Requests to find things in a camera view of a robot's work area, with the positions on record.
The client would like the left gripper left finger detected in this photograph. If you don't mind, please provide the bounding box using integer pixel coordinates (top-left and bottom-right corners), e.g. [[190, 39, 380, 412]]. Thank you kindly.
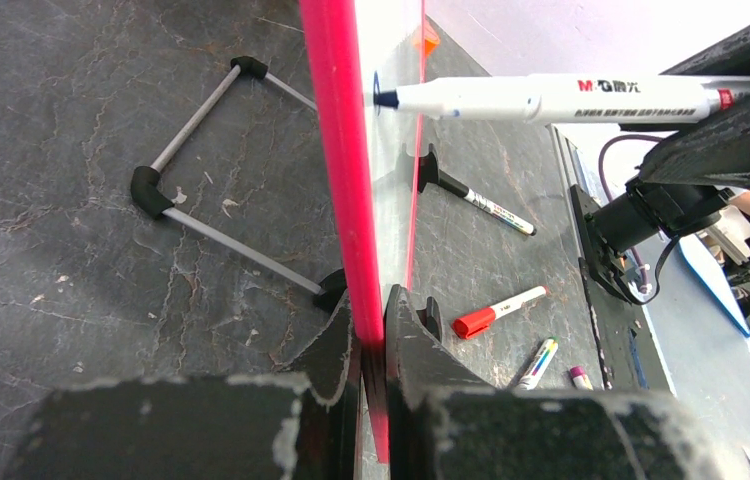
[[3, 296, 361, 479]]

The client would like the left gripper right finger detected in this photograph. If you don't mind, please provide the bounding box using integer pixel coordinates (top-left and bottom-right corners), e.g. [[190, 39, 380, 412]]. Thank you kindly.
[[385, 285, 723, 479]]

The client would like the blue marker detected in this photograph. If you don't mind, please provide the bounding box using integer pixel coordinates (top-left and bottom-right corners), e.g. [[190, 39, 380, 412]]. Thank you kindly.
[[371, 74, 750, 125]]

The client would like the pink framed whiteboard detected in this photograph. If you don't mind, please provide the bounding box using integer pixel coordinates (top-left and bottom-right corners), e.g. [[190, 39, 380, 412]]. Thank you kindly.
[[300, 1, 426, 463]]

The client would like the whiteboard metal stand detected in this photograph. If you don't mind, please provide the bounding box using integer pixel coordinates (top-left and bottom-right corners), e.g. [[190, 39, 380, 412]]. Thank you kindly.
[[129, 55, 446, 342]]

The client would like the green marker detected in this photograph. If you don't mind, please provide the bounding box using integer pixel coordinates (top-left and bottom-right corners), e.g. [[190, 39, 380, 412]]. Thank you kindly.
[[516, 337, 559, 390]]

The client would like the red marker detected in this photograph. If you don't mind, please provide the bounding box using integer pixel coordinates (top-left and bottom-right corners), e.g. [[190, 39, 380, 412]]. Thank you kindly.
[[451, 286, 548, 340]]

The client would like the purple marker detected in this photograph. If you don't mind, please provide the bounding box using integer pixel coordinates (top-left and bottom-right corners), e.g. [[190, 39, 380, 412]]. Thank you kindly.
[[569, 366, 594, 390]]

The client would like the black marker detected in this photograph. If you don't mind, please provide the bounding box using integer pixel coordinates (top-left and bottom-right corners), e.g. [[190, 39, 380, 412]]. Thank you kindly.
[[437, 170, 537, 236]]

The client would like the orange cap right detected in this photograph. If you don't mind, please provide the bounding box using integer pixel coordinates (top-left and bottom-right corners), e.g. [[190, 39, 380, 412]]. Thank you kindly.
[[412, 19, 440, 58]]

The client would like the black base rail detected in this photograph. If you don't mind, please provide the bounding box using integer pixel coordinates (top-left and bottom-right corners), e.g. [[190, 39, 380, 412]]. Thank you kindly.
[[568, 185, 672, 392]]

